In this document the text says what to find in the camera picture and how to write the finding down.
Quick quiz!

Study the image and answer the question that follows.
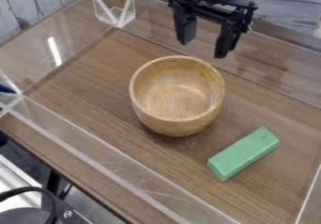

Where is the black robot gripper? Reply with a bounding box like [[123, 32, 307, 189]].
[[169, 0, 259, 59]]

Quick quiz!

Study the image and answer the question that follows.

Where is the green rectangular block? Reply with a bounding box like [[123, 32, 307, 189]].
[[208, 127, 280, 182]]

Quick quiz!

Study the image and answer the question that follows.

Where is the brown wooden bowl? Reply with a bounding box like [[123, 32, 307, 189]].
[[130, 55, 226, 137]]

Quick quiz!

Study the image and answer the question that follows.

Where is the black table leg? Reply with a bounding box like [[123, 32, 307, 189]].
[[47, 171, 62, 194]]

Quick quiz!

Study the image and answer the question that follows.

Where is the clear acrylic corner bracket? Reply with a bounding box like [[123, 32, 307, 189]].
[[93, 0, 136, 28]]

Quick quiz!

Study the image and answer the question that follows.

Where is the clear acrylic barrier wall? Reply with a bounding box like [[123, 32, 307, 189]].
[[0, 0, 321, 224]]

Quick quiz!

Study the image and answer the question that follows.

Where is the black metal base plate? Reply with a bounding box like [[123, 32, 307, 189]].
[[42, 194, 93, 224]]

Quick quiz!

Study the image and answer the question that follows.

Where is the black cable loop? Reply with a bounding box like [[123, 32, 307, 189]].
[[0, 186, 59, 224]]

